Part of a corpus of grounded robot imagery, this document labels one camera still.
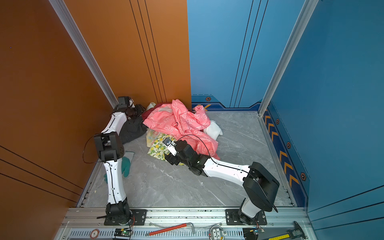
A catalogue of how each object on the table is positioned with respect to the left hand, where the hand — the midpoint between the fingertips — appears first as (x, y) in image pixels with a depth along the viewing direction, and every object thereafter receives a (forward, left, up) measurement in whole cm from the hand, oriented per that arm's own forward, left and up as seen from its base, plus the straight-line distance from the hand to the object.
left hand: (143, 108), depth 107 cm
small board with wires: (-72, -65, -14) cm, 98 cm away
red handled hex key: (-70, -27, -13) cm, 76 cm away
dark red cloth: (+1, 0, -6) cm, 6 cm away
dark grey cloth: (-13, +7, -9) cm, 18 cm away
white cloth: (-15, -50, -7) cm, 52 cm away
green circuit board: (-72, -4, -14) cm, 73 cm away
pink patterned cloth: (-19, -32, +4) cm, 38 cm away
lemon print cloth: (-28, -14, -10) cm, 33 cm away
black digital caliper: (-71, -86, -11) cm, 112 cm away
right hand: (-36, -24, +5) cm, 44 cm away
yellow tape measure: (-73, -78, -12) cm, 107 cm away
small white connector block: (-72, -47, -4) cm, 86 cm away
